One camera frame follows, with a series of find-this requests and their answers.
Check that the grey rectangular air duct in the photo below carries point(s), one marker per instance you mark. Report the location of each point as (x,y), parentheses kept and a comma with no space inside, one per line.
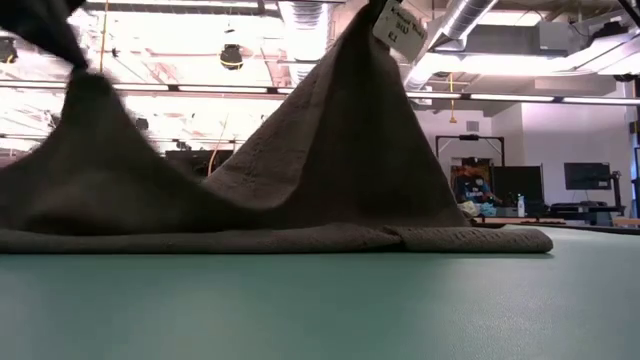
(515,40)

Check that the black ceiling dome fixture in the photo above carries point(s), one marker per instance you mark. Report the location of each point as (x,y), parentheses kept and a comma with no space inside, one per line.
(231,57)

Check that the white bottle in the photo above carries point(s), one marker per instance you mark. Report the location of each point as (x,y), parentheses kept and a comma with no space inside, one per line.
(521,206)

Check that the green table mat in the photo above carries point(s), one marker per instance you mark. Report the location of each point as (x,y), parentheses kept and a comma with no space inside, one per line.
(320,305)

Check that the grey terry towel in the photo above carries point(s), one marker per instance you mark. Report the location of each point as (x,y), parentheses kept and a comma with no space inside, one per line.
(325,175)

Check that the wide corrugated silver duct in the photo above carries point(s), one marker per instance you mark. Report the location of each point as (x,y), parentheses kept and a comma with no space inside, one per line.
(305,30)

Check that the long ceiling light bar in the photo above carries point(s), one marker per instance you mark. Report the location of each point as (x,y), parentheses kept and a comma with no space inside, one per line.
(225,89)

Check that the light wooden table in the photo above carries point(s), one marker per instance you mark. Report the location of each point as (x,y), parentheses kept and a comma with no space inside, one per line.
(520,220)

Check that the black monitor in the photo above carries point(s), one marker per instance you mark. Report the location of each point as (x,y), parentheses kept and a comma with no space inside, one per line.
(587,176)
(517,182)
(190,160)

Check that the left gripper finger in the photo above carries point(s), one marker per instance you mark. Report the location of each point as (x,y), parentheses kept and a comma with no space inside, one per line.
(65,50)

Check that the black workstation desk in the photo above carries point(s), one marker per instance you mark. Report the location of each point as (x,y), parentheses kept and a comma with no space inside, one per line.
(580,207)

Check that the person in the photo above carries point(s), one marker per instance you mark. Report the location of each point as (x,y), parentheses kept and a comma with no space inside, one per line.
(472,190)

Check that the black gantry frame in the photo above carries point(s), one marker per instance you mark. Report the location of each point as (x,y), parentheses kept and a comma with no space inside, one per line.
(470,137)

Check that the slim silver spiral duct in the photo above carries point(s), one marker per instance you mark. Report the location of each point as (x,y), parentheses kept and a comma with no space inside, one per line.
(465,17)

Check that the grey wall vent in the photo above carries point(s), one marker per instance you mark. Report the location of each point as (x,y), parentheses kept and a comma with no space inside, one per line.
(472,126)

